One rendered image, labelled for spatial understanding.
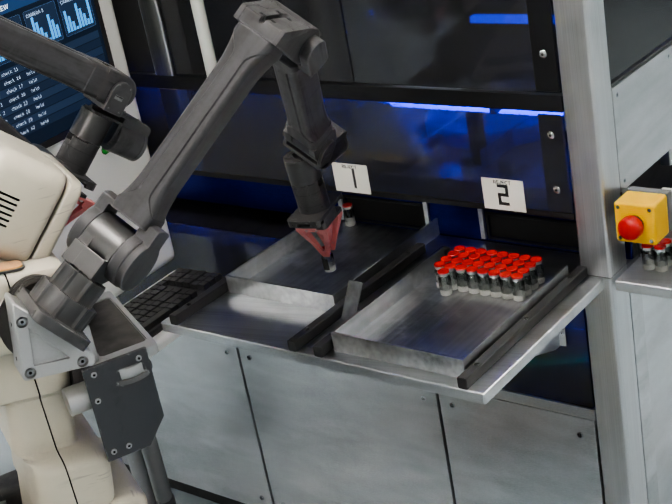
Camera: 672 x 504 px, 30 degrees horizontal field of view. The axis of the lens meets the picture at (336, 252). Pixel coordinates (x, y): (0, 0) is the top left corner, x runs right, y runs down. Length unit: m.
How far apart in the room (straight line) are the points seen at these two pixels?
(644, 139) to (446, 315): 0.47
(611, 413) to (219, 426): 1.10
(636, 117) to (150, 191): 0.91
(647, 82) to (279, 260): 0.78
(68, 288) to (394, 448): 1.20
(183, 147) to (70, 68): 0.42
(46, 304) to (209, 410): 1.43
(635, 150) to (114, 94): 0.89
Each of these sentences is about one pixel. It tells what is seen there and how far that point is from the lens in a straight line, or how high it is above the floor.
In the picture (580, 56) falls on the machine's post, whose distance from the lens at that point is 2.07.
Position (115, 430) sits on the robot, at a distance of 1.93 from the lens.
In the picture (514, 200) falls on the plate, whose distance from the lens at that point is 2.23.
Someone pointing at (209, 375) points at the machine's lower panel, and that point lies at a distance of 3.01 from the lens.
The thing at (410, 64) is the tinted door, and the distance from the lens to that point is 2.26.
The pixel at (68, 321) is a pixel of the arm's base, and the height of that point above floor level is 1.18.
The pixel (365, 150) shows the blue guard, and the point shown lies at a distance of 2.38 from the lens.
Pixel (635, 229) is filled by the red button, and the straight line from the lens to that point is 2.10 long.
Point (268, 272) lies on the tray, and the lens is 2.43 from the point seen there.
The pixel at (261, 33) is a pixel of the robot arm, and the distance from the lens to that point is 1.69.
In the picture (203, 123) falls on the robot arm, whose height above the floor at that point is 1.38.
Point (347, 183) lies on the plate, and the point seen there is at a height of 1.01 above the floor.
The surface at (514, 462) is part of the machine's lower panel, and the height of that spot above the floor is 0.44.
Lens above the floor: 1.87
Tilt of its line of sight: 24 degrees down
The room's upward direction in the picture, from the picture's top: 11 degrees counter-clockwise
